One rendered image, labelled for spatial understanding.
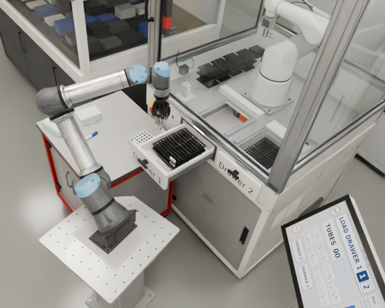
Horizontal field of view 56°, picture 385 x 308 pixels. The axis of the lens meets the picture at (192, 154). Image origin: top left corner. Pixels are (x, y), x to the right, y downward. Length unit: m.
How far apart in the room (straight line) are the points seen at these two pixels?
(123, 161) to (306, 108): 1.03
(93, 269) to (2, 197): 1.46
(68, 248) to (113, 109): 0.96
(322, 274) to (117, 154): 1.20
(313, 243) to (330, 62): 0.67
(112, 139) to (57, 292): 1.00
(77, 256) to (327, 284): 1.01
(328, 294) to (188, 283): 1.23
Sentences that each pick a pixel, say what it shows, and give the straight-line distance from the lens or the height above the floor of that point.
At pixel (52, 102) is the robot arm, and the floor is 1.27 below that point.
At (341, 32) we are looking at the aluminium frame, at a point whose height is 1.74.
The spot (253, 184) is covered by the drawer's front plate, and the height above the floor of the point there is 0.91.
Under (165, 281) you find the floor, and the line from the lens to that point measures 2.46.
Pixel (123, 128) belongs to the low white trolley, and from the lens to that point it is 2.19.
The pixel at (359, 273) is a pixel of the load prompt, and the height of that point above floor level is 1.15.
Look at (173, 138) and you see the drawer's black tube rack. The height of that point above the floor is 0.90.
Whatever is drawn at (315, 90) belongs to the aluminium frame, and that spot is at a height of 1.51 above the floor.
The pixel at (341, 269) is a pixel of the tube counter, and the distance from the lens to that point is 1.42.
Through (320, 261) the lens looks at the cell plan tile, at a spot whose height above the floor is 1.06.
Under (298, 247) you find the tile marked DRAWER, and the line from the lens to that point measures 1.53.
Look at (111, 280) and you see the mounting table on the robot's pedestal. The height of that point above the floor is 0.76.
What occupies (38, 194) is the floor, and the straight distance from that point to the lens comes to 2.92.
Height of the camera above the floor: 2.23
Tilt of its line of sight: 46 degrees down
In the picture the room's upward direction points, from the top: 9 degrees clockwise
